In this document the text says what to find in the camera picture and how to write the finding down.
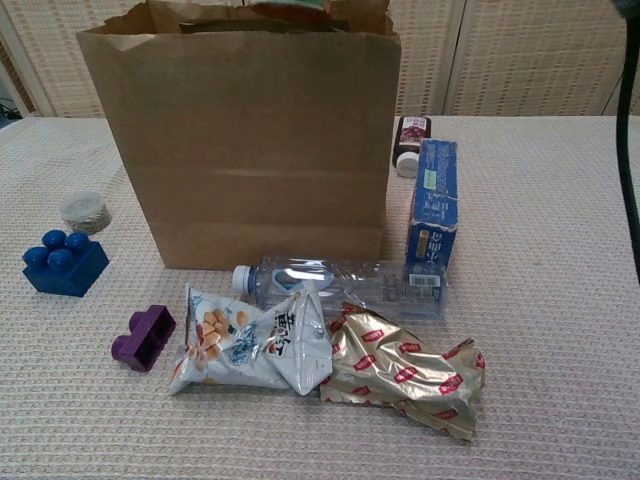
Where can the clear plastic water bottle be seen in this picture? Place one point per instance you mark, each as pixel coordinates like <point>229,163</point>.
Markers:
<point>370,290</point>

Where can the blue orange biscuit box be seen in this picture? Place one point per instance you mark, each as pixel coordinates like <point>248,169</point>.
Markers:
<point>432,200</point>

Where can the gold foil snack packet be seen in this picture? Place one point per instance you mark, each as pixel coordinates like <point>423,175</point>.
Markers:
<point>385,370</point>

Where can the silver snack packet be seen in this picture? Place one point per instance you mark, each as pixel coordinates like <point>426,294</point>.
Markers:
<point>225,350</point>

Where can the green chip canister red lid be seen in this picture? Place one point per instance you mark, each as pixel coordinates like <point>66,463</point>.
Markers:
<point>285,2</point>

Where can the brown paper bag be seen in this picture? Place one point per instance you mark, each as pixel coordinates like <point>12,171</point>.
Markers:
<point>240,150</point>

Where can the dark juice bottle white cap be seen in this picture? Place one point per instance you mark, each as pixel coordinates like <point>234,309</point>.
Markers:
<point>412,135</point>

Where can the purple toy brick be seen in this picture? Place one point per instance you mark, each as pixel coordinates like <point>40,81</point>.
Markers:
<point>150,340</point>

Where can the blue toy brick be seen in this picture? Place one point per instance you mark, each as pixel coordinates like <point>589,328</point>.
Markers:
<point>70,275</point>

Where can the beige bamboo folding screen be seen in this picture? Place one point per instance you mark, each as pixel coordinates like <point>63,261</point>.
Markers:
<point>525,55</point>

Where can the white woven tablecloth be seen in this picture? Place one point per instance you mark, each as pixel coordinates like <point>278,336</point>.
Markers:
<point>550,400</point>

